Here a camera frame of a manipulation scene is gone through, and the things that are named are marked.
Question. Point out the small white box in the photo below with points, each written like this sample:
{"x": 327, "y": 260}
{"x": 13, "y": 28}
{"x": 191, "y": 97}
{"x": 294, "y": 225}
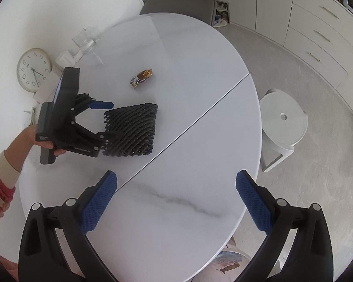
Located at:
{"x": 64, "y": 58}

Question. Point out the white wall clock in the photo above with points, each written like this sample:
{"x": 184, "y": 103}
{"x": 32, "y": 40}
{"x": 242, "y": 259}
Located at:
{"x": 32, "y": 64}

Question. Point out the clear glass container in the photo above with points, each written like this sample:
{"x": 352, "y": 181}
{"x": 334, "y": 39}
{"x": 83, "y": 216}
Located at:
{"x": 85, "y": 39}

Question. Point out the white drawer cabinet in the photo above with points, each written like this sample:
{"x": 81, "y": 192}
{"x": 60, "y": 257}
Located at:
{"x": 317, "y": 20}

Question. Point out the white shoe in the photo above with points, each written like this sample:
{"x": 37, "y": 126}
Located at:
{"x": 222, "y": 22}

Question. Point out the person's pink clothing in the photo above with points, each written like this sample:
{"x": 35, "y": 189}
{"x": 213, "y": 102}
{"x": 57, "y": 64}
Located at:
{"x": 7, "y": 270}

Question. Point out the grey dining chair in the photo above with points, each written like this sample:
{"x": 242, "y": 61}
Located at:
{"x": 179, "y": 4}

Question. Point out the grey round stool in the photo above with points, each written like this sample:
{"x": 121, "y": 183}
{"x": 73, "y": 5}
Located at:
{"x": 282, "y": 123}

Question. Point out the person's left hand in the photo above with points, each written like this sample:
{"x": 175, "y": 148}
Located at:
{"x": 28, "y": 138}

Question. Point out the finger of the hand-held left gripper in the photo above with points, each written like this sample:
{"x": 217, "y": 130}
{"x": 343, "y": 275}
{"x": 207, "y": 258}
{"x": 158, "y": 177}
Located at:
{"x": 101, "y": 105}
{"x": 88, "y": 141}

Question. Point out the person's left forearm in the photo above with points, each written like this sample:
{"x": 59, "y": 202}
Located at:
{"x": 3, "y": 176}

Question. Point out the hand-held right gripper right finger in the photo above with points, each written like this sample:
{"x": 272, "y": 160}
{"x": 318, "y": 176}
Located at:
{"x": 252, "y": 202}

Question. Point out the brown candy wrapper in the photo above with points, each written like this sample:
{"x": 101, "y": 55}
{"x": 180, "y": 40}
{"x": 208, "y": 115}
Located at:
{"x": 141, "y": 77}

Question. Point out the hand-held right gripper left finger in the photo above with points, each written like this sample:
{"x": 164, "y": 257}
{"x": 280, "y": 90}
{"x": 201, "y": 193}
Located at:
{"x": 100, "y": 202}

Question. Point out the white trash bin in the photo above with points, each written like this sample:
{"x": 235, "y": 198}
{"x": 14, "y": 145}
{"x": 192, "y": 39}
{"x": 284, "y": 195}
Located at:
{"x": 229, "y": 258}

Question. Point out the white tall cupboard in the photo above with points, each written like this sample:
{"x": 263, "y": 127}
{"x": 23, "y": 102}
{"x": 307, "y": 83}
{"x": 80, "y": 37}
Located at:
{"x": 241, "y": 0}

